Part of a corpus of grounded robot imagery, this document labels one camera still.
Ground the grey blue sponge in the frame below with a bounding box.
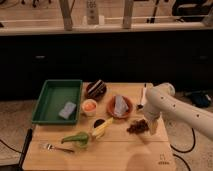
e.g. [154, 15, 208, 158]
[59, 101, 76, 119]

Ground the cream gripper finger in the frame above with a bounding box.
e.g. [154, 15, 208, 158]
[148, 121, 158, 135]

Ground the wooden post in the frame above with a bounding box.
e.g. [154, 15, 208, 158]
[122, 0, 134, 29]
[59, 0, 73, 31]

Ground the black tool handle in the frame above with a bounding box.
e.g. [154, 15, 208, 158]
[17, 128, 33, 171]

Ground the grey folded cloth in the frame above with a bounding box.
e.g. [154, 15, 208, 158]
[114, 95, 129, 117]

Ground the green plastic tray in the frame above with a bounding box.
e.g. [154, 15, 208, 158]
[32, 80, 82, 125]

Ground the black cable on right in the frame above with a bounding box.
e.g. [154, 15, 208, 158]
[169, 128, 197, 171]

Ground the white cup with orange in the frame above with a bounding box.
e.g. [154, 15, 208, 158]
[82, 99, 97, 116]

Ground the chocolate layer cake slice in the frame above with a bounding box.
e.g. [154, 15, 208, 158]
[85, 80, 107, 101]

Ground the yellow banana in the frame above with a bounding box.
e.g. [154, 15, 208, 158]
[92, 118, 113, 137]

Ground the right wooden post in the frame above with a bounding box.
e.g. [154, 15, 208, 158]
[122, 0, 134, 29]

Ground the green pepper toy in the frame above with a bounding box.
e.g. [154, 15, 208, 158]
[61, 132, 89, 147]

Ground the small black round bowl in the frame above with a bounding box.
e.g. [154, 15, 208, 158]
[93, 119, 105, 128]

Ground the dark purple grape bunch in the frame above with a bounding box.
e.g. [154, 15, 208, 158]
[127, 119, 149, 134]

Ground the silver fork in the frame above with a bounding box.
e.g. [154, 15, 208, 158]
[42, 143, 75, 153]

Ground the left wooden post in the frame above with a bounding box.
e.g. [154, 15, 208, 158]
[59, 0, 73, 31]

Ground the orange brown plate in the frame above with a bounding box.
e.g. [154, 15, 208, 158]
[106, 97, 133, 119]

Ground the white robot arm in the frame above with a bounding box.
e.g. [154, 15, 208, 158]
[143, 83, 213, 141]

